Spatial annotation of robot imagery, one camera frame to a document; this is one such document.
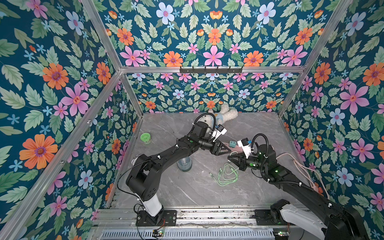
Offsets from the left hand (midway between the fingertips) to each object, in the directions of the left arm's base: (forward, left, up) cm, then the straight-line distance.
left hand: (229, 149), depth 75 cm
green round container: (+24, +52, -17) cm, 59 cm away
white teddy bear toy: (+36, -6, -13) cm, 39 cm away
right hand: (-2, -1, -2) cm, 3 cm away
